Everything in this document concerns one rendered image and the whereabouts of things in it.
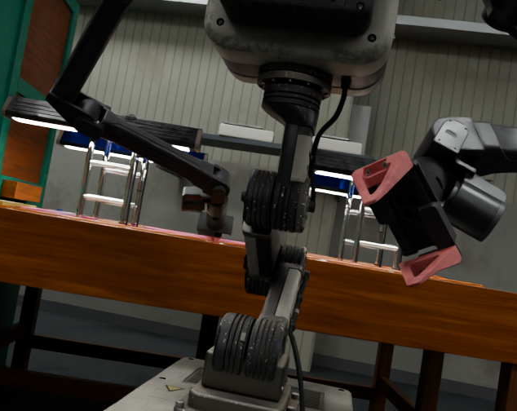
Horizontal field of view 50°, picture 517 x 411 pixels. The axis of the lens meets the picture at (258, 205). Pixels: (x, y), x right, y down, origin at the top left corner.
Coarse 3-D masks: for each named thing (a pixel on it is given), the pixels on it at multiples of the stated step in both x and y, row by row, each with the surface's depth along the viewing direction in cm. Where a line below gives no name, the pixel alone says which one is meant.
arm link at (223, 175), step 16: (112, 112) 138; (80, 128) 132; (96, 128) 132; (112, 128) 135; (128, 128) 137; (128, 144) 139; (144, 144) 139; (160, 144) 141; (160, 160) 142; (176, 160) 142; (192, 160) 144; (192, 176) 145; (208, 176) 145; (224, 176) 148; (208, 192) 148
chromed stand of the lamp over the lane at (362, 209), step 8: (360, 200) 196; (360, 208) 195; (368, 208) 195; (360, 216) 195; (360, 224) 194; (360, 232) 194; (360, 240) 195; (376, 248) 196; (384, 248) 195; (392, 248) 195; (352, 256) 194; (400, 256) 196; (392, 264) 196
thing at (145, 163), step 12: (108, 144) 215; (108, 156) 215; (108, 168) 215; (144, 168) 215; (144, 180) 216; (96, 192) 214; (96, 204) 213; (108, 204) 214; (132, 204) 214; (96, 216) 213; (132, 216) 214
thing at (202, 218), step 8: (200, 216) 161; (208, 216) 156; (224, 216) 156; (232, 216) 163; (200, 224) 159; (208, 224) 158; (216, 224) 157; (224, 224) 160; (232, 224) 161; (224, 232) 158
